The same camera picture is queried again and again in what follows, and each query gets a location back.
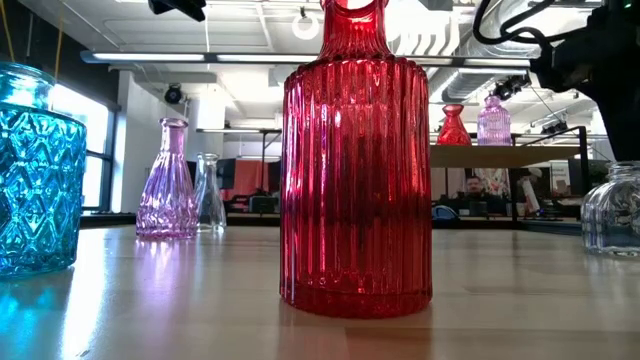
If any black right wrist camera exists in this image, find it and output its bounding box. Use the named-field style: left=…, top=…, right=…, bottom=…
left=529, top=42, right=596, bottom=96

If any white round pendant lamp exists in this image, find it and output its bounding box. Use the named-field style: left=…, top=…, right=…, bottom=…
left=291, top=5, right=322, bottom=42

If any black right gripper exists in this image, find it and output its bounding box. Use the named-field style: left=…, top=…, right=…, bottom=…
left=574, top=49, right=640, bottom=162

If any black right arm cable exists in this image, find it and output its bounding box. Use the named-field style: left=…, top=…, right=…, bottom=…
left=472, top=0, right=556, bottom=51

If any person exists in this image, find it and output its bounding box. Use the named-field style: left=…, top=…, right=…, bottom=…
left=449, top=174, right=505, bottom=217

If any red cone vase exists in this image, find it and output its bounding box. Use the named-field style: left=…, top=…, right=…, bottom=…
left=436, top=103, right=473, bottom=147

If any pink ribbed cone vase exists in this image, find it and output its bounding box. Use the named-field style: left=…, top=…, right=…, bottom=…
left=135, top=117, right=200, bottom=240

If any purple ribbed bottle vase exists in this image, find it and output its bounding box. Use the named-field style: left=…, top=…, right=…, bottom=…
left=476, top=94, right=513, bottom=147

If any black background frame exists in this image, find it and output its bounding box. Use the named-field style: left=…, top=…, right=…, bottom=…
left=196, top=127, right=284, bottom=194

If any colourful poster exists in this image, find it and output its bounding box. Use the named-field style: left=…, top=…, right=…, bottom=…
left=472, top=167, right=510, bottom=201

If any window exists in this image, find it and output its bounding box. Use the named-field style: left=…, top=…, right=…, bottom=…
left=49, top=82, right=119, bottom=214

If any large black screen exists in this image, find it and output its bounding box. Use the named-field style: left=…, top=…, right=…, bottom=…
left=508, top=167, right=552, bottom=217

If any wooden shelf black frame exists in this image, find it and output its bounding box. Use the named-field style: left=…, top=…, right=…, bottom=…
left=429, top=124, right=589, bottom=237

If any blue diamond-pattern vase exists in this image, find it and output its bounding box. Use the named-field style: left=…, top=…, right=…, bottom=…
left=0, top=61, right=88, bottom=279

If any long suspended light bar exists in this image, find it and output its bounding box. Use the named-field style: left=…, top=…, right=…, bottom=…
left=79, top=49, right=532, bottom=70

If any clear hexagonal vase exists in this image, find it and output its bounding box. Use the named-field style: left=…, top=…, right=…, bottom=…
left=192, top=152, right=228, bottom=234

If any black bag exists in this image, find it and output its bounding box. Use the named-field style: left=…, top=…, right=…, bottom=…
left=248, top=194, right=278, bottom=215

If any clear ribbed jar vase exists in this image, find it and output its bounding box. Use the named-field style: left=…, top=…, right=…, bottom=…
left=580, top=160, right=640, bottom=258

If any red ribbed bottle vase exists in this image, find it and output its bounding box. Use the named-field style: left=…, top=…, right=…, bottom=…
left=278, top=0, right=434, bottom=320

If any black aluminium table frame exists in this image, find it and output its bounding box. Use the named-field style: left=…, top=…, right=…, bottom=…
left=79, top=212, right=584, bottom=236

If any orange room divider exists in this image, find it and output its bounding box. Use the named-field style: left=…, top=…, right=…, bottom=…
left=221, top=159, right=271, bottom=202

